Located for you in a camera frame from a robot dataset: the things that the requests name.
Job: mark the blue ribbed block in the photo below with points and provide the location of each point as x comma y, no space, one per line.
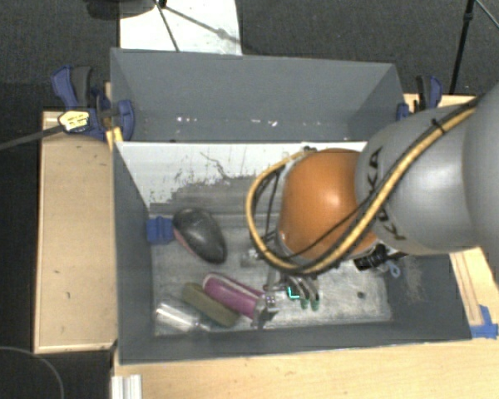
158,230

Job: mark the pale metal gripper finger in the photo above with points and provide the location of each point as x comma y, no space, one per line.
270,302
258,313

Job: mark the pale wood flat board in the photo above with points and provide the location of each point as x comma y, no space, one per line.
77,239

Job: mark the black cylinder on white bracket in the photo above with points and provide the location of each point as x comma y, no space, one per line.
373,260

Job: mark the grey metal bin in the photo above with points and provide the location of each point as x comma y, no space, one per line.
241,94

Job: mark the olive green flat block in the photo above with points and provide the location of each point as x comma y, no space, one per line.
210,306

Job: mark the dark grey computer mouse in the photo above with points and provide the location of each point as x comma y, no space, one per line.
200,235

